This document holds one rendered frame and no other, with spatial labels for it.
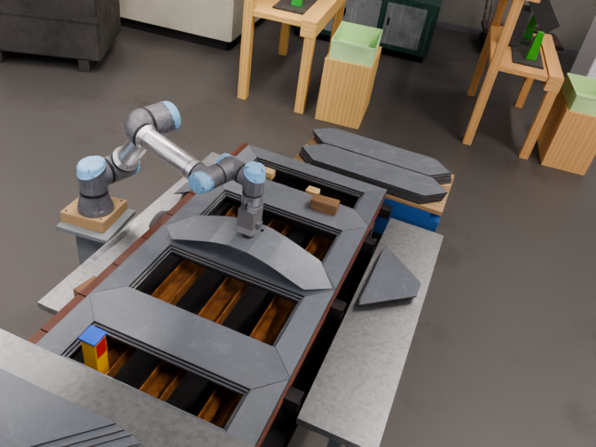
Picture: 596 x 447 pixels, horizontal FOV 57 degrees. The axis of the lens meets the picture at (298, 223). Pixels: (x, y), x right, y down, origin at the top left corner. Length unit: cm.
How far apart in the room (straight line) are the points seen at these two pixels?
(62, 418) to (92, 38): 446
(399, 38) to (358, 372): 541
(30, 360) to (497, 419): 219
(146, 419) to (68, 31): 454
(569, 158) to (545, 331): 218
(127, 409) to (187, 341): 45
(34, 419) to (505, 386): 236
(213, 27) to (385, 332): 479
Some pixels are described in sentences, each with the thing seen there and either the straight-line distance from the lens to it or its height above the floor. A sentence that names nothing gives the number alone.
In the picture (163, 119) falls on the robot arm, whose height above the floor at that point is 125.
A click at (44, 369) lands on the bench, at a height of 105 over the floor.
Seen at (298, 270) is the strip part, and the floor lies 89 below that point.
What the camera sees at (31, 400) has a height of 107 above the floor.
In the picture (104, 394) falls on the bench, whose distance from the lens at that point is 146.
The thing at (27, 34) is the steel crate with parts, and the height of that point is 31.
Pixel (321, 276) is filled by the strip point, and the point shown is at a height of 86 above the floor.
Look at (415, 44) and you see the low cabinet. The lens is 691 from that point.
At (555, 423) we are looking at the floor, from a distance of 315.
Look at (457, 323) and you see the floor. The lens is 334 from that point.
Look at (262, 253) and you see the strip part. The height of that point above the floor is 93.
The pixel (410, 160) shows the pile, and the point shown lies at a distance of 294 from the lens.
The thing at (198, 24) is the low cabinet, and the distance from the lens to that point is 639.
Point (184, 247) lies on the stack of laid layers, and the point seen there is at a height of 84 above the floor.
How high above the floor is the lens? 223
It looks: 37 degrees down
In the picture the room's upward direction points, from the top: 10 degrees clockwise
